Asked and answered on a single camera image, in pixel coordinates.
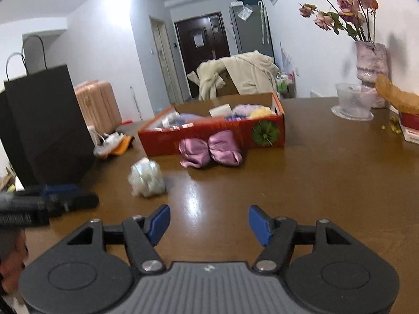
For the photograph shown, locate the crumpled clear plastic bag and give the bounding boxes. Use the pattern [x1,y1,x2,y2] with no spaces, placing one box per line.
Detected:
[128,158,167,198]

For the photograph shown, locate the green bottles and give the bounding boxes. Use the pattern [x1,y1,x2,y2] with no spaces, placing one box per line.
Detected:
[275,72,297,99]

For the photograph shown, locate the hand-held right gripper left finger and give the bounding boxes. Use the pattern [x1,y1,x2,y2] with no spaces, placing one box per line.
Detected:
[67,204,171,273]

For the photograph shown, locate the red cardboard box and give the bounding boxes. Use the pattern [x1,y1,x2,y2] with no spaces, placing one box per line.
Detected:
[137,92,285,157]

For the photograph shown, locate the white umbrella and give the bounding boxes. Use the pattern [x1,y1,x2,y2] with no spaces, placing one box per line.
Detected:
[257,1,271,44]

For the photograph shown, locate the orange cloth item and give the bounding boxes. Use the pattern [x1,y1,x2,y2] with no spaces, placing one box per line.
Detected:
[111,136,135,155]

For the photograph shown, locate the purple satin bow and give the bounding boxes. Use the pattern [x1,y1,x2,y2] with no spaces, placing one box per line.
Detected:
[178,130,243,170]

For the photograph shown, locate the small yellow flowers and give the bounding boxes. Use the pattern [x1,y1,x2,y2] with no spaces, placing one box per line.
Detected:
[381,116,403,134]

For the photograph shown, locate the pink suitcase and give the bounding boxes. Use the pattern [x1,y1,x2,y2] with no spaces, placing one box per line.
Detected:
[74,80,122,131]

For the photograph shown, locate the brown cardboard box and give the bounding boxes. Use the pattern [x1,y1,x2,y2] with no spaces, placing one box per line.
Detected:
[216,69,241,97]

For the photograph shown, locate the purple folded towel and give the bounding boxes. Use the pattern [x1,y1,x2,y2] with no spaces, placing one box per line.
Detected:
[177,113,210,126]

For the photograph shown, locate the person's left hand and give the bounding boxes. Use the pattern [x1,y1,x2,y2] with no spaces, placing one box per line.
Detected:
[0,229,29,298]

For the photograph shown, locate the white interior door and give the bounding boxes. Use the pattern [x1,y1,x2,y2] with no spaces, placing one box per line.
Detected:
[150,16,184,105]

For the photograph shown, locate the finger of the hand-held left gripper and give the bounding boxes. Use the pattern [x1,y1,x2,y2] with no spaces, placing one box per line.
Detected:
[24,184,81,198]
[46,194,100,218]

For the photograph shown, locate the white roll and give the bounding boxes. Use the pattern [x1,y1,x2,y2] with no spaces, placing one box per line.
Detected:
[209,104,232,117]

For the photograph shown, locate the small red box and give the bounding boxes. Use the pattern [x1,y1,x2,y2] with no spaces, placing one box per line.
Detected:
[399,111,419,130]

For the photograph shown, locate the white book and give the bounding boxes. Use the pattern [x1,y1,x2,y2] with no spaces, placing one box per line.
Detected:
[403,126,419,144]

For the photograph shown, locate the grey refrigerator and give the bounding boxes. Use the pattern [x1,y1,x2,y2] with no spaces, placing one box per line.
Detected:
[229,0,275,58]

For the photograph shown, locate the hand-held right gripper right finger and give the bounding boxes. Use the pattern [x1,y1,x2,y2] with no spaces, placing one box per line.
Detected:
[248,204,352,273]

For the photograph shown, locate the clear plastic cup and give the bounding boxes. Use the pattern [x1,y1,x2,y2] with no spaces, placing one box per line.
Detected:
[330,83,380,121]

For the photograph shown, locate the golden feather fan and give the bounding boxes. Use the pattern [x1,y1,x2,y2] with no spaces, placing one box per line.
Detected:
[375,75,419,112]

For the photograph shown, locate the dried pink roses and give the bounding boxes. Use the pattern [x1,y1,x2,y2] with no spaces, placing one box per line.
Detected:
[298,0,380,43]

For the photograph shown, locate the dark entrance door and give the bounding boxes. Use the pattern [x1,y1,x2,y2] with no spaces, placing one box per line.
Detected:
[174,12,231,72]

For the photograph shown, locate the beige coat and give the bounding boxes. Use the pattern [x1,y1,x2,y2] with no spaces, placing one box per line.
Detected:
[187,51,279,100]

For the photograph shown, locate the white crumpled bag pile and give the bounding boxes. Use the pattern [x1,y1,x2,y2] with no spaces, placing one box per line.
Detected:
[93,132,126,158]

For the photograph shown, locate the black paper bag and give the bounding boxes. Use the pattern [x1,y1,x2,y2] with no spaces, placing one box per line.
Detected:
[0,34,97,187]

